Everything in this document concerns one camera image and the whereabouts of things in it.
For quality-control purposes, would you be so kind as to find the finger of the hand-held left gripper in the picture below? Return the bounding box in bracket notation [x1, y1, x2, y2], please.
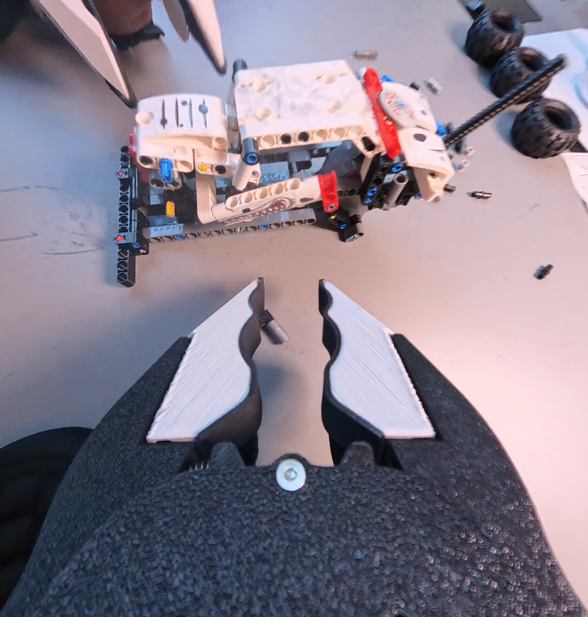
[178, 0, 227, 76]
[29, 0, 138, 107]

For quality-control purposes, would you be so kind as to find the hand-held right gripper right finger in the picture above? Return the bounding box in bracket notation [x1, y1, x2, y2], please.
[318, 280, 436, 442]

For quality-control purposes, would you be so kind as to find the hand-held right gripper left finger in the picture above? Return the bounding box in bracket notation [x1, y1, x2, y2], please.
[147, 278, 266, 444]

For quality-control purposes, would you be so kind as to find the toy brick vehicle model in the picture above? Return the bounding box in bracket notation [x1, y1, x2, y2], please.
[111, 58, 478, 288]

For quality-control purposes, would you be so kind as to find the grey desk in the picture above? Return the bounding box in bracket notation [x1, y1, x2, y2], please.
[0, 0, 588, 617]

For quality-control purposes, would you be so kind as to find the black rubber tyre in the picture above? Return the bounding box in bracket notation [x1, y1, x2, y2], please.
[511, 97, 582, 158]
[490, 47, 555, 97]
[465, 8, 526, 66]

